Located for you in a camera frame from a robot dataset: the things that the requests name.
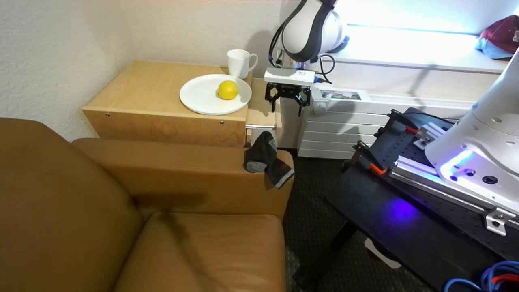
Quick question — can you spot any white wall heater unit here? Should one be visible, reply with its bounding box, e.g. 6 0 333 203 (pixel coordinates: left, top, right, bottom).
297 87 476 160

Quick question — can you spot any black clamp with orange tip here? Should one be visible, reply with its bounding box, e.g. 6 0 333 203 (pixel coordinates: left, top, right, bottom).
386 108 419 135
351 140 388 176

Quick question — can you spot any red cable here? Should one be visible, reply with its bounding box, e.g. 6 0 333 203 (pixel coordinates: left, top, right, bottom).
490 274 519 285

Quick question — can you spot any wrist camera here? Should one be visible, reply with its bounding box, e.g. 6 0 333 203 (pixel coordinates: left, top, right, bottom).
264 67 316 87

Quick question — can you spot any wooden drawer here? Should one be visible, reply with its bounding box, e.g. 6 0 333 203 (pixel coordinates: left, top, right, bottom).
245 77 283 133

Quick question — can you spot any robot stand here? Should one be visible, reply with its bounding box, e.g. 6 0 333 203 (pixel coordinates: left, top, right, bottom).
297 107 519 292

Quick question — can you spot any white mug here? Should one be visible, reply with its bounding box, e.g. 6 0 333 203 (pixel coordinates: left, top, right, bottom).
227 49 259 79

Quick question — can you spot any coil of blue cable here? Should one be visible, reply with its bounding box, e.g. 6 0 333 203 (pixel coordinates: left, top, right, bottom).
442 260 519 292

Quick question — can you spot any white flat object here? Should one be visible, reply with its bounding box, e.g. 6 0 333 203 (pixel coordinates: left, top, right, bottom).
364 238 402 269

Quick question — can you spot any maroon cap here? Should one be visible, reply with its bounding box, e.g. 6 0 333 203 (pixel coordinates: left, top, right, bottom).
480 15 519 54

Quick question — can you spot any dark grey sock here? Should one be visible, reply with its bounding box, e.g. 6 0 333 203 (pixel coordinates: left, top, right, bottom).
244 131 296 190

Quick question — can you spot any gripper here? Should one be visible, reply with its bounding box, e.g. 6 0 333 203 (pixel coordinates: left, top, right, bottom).
265 82 311 117

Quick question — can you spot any wooden dresser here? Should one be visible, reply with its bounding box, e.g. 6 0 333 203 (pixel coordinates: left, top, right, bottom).
82 60 283 149

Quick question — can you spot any window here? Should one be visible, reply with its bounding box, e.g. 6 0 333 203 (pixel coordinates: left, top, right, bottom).
335 0 519 36

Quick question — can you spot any yellow lemon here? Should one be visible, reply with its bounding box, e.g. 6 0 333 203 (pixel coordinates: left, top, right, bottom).
217 80 239 101

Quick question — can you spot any brown leather armchair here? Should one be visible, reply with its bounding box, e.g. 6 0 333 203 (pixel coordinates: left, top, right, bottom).
0 117 295 292

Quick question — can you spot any white plate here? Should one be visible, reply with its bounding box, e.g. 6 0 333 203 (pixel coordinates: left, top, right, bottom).
179 74 253 116

